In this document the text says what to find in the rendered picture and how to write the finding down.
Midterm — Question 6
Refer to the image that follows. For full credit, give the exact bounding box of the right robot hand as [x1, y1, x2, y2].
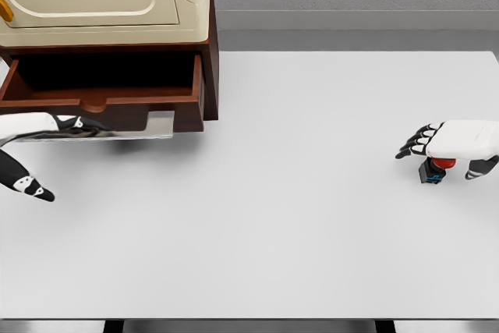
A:
[395, 119, 499, 181]

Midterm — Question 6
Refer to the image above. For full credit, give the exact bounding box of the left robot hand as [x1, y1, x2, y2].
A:
[0, 112, 115, 203]

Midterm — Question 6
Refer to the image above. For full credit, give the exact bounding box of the black switch with red button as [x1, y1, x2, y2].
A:
[418, 156, 458, 185]

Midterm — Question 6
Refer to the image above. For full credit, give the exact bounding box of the yellow door handle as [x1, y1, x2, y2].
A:
[0, 0, 15, 23]

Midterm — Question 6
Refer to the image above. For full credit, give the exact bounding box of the brown wooden drawer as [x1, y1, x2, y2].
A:
[0, 51, 205, 141]

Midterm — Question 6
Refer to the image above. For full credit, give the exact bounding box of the brown cabinet with cream top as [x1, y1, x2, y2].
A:
[0, 0, 221, 122]

